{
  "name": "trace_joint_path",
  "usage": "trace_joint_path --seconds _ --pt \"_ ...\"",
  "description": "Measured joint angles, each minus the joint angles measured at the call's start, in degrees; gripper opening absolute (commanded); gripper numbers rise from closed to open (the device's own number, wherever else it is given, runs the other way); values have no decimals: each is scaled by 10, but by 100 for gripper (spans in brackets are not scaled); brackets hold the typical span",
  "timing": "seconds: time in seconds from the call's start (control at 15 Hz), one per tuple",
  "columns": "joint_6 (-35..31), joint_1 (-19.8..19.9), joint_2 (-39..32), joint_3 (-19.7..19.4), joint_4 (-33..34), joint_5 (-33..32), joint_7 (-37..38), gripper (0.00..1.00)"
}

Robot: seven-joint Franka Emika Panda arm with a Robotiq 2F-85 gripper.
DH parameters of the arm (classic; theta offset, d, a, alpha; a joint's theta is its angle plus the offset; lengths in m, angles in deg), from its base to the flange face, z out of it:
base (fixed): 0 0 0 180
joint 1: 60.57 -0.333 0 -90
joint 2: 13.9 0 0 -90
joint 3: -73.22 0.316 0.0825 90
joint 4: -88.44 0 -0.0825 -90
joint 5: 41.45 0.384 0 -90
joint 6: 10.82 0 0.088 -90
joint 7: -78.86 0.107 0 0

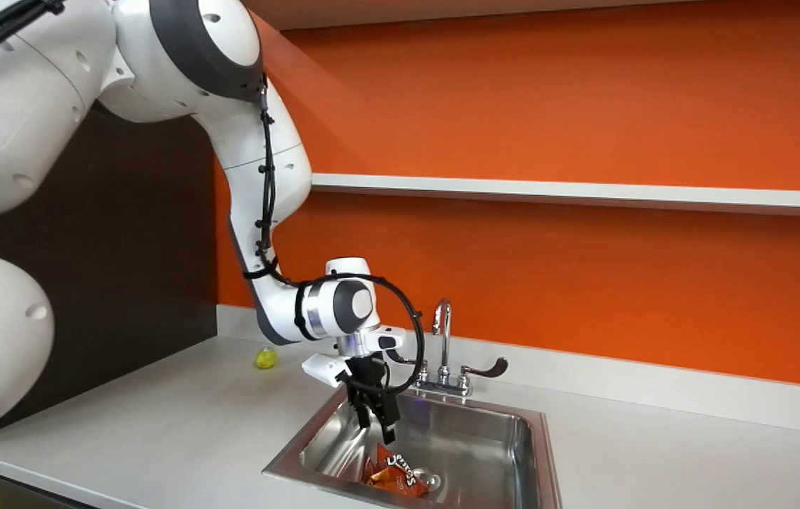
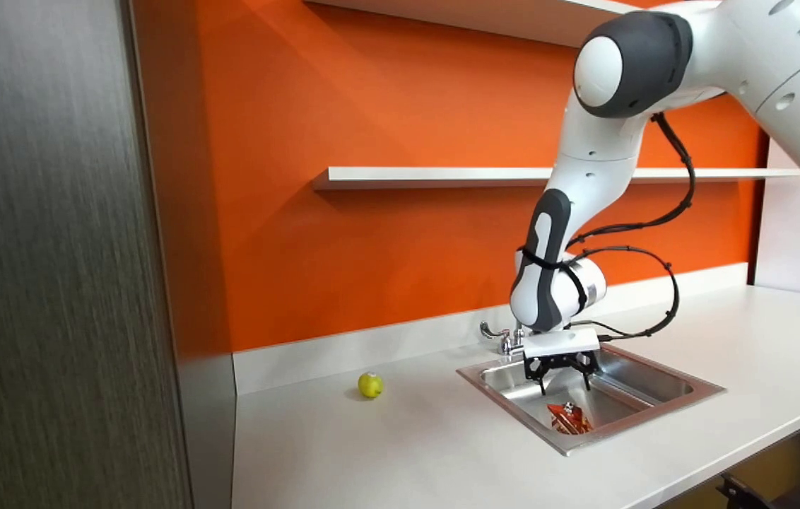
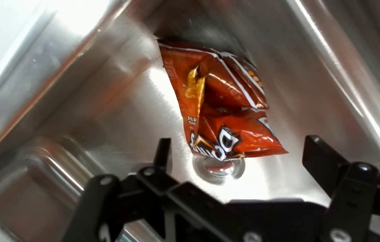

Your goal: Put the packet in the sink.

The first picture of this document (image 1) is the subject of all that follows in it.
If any small green ball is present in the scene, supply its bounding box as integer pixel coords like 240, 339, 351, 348
250, 345, 281, 373

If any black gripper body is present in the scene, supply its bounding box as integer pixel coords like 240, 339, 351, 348
334, 352, 396, 413

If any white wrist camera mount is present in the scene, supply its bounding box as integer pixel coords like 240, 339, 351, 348
298, 324, 416, 390

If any white wall shelf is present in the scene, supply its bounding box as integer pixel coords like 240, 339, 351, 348
308, 170, 800, 220

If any orange snack packet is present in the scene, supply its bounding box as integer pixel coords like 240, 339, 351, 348
362, 444, 442, 502

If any white counter backsplash strip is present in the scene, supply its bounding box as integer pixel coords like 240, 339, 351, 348
213, 304, 800, 442

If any stainless steel sink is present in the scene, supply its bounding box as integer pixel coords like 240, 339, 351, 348
263, 376, 564, 509

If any chrome faucet with black handles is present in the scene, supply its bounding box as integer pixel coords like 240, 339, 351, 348
396, 297, 512, 407

